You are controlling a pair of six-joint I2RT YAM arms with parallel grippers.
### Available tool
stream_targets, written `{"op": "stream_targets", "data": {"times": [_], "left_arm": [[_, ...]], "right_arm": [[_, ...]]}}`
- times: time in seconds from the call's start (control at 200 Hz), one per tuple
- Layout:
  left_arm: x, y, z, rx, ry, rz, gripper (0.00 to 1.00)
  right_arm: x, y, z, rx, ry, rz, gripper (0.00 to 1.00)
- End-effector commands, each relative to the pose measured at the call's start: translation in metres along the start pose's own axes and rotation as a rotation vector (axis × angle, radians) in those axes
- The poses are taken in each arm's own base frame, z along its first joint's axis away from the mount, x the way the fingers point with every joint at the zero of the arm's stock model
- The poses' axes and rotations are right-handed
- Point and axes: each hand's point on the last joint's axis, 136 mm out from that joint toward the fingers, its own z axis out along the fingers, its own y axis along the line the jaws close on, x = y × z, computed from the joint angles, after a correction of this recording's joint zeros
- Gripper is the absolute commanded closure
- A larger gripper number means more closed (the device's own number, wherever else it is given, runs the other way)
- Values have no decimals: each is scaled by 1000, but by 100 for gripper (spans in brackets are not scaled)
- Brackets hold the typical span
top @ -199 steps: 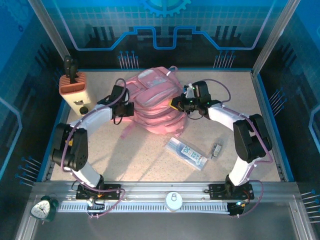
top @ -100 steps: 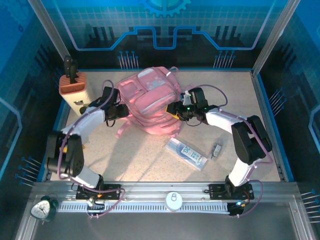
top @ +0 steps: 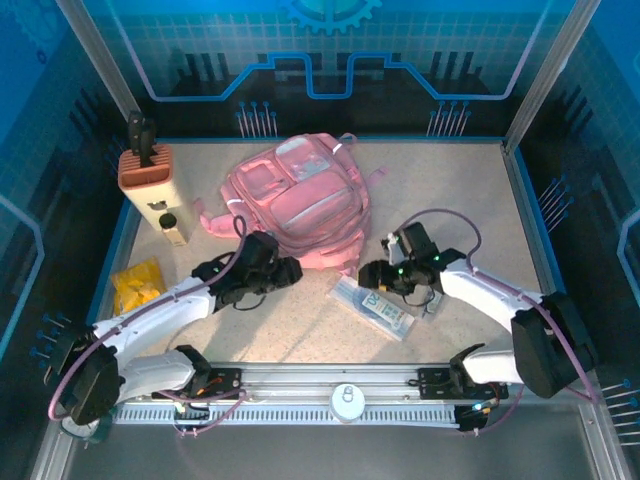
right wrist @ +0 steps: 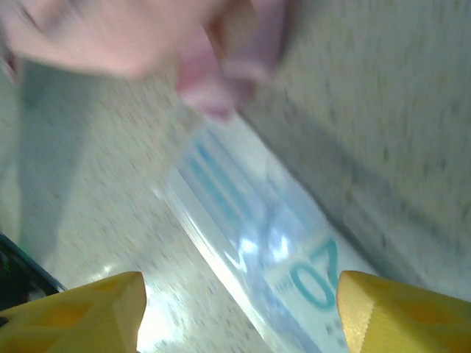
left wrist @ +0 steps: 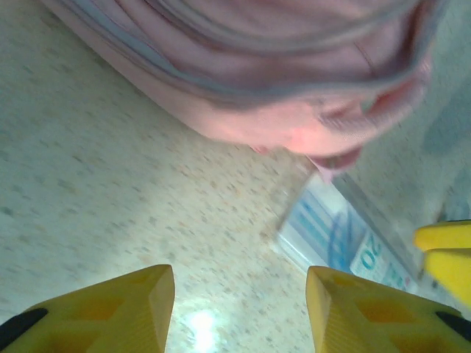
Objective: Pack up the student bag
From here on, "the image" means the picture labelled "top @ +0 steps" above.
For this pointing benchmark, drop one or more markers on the pink student backpack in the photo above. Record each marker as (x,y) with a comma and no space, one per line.
(310,210)

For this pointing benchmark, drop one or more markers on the small bottle black cap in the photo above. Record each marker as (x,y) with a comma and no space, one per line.
(172,230)

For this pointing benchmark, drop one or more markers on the aluminium frame post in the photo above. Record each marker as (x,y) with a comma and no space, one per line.
(99,50)
(560,55)

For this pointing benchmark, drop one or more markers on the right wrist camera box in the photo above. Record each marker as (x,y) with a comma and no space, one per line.
(419,240)

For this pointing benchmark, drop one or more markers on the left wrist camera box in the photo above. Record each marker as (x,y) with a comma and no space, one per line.
(260,248)

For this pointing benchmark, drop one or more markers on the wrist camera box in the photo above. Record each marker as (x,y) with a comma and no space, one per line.
(419,240)
(260,248)

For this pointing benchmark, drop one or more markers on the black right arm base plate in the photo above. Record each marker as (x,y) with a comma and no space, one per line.
(435,382)

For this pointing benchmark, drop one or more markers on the small grey clip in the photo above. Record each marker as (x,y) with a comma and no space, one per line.
(432,307)

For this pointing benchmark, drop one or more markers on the aluminium front rail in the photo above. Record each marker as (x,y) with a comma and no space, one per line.
(300,375)

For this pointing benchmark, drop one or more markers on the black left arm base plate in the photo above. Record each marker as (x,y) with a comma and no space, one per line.
(227,382)

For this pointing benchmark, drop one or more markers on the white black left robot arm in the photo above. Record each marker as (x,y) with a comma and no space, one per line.
(150,310)

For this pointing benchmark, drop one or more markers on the yellow snack bag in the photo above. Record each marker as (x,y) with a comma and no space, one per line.
(137,285)

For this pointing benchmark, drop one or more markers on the clear pen pack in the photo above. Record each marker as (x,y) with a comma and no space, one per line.
(375,307)

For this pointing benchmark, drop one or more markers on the cream knife block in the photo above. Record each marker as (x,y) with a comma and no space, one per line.
(150,195)

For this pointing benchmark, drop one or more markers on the green alarm clock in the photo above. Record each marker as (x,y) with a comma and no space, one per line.
(102,431)

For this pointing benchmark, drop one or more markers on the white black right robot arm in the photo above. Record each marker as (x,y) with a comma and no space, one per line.
(545,340)

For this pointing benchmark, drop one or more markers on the white round knob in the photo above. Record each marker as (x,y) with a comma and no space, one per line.
(347,402)

